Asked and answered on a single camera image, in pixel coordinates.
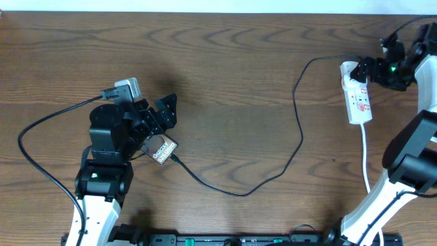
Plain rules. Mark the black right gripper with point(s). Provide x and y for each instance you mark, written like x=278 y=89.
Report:
x=365 y=65

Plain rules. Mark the white USB charger adapter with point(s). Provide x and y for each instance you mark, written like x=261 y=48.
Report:
x=347 y=67

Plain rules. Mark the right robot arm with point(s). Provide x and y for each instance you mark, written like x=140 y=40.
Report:
x=409 y=167

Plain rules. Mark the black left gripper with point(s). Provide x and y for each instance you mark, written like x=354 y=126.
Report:
x=150 y=117

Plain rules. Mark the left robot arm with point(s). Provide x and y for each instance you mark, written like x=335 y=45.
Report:
x=118 y=130

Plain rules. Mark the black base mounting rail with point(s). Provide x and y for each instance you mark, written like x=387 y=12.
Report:
x=239 y=240

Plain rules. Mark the white power strip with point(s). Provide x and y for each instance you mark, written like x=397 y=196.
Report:
x=357 y=101

